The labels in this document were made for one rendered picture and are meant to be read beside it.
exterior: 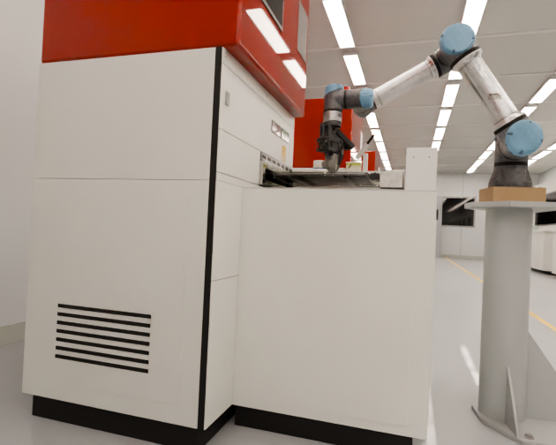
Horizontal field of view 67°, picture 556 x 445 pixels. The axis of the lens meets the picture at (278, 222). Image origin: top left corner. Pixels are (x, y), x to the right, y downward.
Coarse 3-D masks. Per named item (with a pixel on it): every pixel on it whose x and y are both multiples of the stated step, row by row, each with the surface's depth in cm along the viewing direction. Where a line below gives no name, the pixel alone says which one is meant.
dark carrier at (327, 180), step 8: (280, 176) 169; (288, 176) 168; (304, 176) 165; (312, 176) 164; (320, 176) 163; (328, 176) 162; (312, 184) 192; (320, 184) 191; (328, 184) 189; (336, 184) 188; (344, 184) 186; (360, 184) 183; (368, 184) 182
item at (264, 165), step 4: (260, 160) 160; (260, 164) 160; (264, 164) 161; (268, 164) 166; (272, 164) 170; (260, 168) 160; (264, 168) 161; (268, 168) 166; (272, 168) 170; (276, 168) 176; (260, 172) 160; (264, 172) 162; (260, 176) 160; (264, 176) 162; (260, 180) 160; (264, 180) 162; (260, 184) 160; (264, 184) 162; (268, 184) 167; (272, 184) 171; (276, 184) 177; (292, 184) 202
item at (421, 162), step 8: (408, 152) 134; (416, 152) 134; (424, 152) 133; (432, 152) 132; (408, 160) 134; (416, 160) 133; (424, 160) 133; (432, 160) 132; (408, 168) 134; (416, 168) 133; (424, 168) 133; (432, 168) 132; (408, 176) 134; (416, 176) 133; (424, 176) 133; (432, 176) 132; (408, 184) 134; (416, 184) 133; (424, 184) 133; (432, 184) 132
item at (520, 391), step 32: (512, 224) 155; (512, 256) 155; (512, 288) 155; (512, 320) 155; (480, 352) 164; (512, 352) 154; (480, 384) 163; (512, 384) 154; (544, 384) 158; (480, 416) 159; (512, 416) 148; (544, 416) 158
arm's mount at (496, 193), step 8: (480, 192) 171; (488, 192) 160; (496, 192) 155; (504, 192) 155; (512, 192) 154; (520, 192) 154; (528, 192) 153; (536, 192) 153; (544, 192) 152; (480, 200) 170; (488, 200) 160; (496, 200) 155; (504, 200) 154; (520, 200) 154; (528, 200) 153; (536, 200) 153; (544, 200) 152
